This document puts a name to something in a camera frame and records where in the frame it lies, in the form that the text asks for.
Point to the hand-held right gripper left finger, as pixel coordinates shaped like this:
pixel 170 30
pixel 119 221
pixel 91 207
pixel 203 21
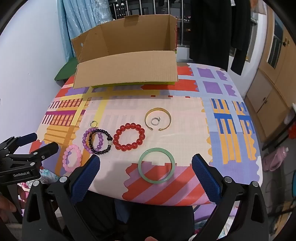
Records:
pixel 84 178

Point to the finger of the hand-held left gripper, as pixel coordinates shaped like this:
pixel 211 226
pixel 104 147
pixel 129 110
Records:
pixel 46 149
pixel 25 138

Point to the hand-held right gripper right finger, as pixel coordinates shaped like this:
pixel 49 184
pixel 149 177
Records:
pixel 204 176

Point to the green jade bangle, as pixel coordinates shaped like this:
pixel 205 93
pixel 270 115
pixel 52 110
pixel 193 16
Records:
pixel 156 149

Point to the cardboard box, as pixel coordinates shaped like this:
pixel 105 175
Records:
pixel 124 69

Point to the person's left hand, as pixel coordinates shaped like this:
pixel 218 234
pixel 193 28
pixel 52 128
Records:
pixel 5 205

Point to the printed blanket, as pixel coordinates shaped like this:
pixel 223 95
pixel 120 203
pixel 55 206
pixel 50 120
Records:
pixel 47 175

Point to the pink bottle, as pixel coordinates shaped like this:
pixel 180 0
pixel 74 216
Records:
pixel 276 157

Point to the dark green cushion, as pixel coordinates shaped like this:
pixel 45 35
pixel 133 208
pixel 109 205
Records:
pixel 66 69

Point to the gold open cuff bangle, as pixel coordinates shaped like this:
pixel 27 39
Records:
pixel 158 109

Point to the small red object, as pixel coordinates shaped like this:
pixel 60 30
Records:
pixel 291 134

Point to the wooden cabinet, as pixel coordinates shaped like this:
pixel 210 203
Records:
pixel 266 88

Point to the light blue curtain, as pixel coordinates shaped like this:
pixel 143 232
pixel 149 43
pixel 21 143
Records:
pixel 76 18

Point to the metal balcony railing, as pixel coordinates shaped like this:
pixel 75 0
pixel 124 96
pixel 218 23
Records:
pixel 183 32

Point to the black hanging coat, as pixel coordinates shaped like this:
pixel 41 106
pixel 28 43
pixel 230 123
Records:
pixel 208 27

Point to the black coat rack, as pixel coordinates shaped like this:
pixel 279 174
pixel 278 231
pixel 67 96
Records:
pixel 121 10

